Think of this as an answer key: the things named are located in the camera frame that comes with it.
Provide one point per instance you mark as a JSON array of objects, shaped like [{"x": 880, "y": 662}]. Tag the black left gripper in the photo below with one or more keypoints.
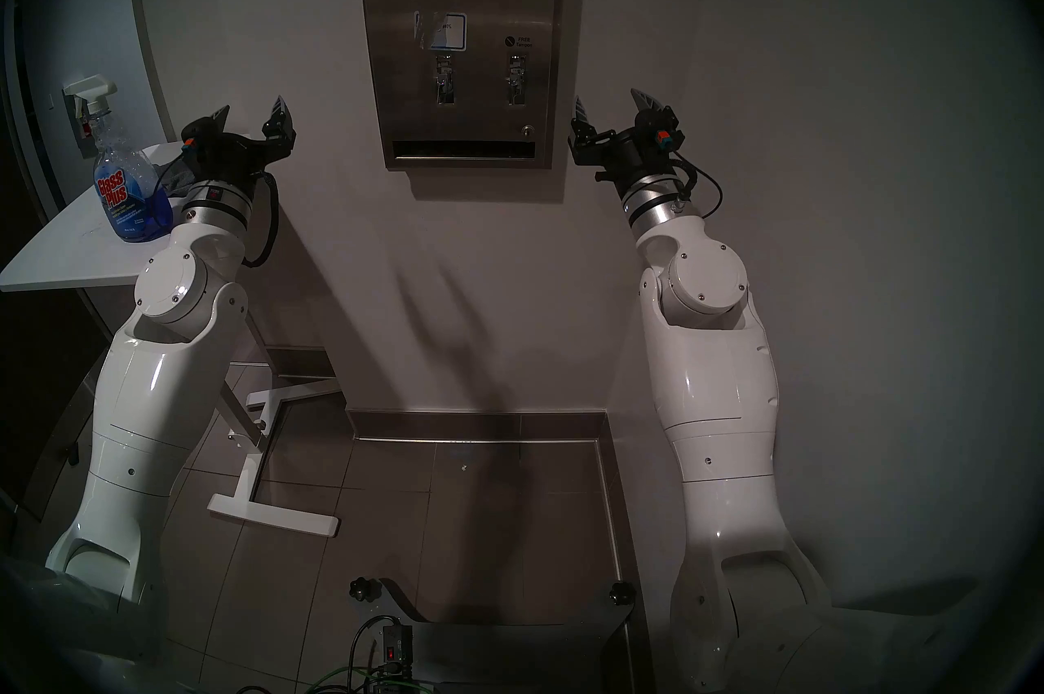
[{"x": 236, "y": 154}]

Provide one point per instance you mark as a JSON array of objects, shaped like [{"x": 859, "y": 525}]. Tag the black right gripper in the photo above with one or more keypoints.
[{"x": 624, "y": 154}]

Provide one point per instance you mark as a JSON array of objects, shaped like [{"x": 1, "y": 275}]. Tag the blue cleaner spray bottle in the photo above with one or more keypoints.
[{"x": 130, "y": 203}]

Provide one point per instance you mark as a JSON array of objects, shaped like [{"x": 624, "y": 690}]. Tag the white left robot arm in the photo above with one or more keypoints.
[{"x": 147, "y": 391}]

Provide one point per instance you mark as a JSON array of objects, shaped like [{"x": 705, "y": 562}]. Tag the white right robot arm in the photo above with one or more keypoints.
[{"x": 718, "y": 374}]

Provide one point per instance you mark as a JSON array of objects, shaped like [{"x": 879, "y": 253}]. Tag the grey cleaning cloth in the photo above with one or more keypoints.
[{"x": 175, "y": 179}]

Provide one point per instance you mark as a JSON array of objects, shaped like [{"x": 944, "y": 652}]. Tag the free tampon printed label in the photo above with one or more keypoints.
[{"x": 518, "y": 41}]

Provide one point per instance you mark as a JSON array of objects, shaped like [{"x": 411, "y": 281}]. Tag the chrome dispenser lever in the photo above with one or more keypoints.
[{"x": 443, "y": 81}]

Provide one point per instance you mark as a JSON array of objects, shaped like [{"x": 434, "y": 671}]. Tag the blue bordered white sticker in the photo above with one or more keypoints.
[{"x": 450, "y": 36}]

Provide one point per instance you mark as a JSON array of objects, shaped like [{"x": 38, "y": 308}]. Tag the white rectangular table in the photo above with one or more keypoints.
[{"x": 65, "y": 244}]

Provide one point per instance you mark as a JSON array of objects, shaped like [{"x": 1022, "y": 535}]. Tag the black star knob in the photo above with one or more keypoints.
[
  {"x": 364, "y": 589},
  {"x": 621, "y": 593}
]

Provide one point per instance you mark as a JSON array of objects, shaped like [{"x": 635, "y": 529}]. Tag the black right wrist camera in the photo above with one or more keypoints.
[{"x": 665, "y": 130}]

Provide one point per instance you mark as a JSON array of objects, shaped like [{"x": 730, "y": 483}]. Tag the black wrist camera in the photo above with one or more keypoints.
[
  {"x": 665, "y": 130},
  {"x": 194, "y": 142}
]

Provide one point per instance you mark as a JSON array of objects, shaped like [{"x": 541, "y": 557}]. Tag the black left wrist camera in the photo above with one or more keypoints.
[{"x": 194, "y": 142}]

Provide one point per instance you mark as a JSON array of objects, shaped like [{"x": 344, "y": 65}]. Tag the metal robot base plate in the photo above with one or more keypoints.
[{"x": 506, "y": 652}]

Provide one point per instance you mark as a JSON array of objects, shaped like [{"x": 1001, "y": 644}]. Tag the black box with red switch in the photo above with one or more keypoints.
[{"x": 395, "y": 647}]

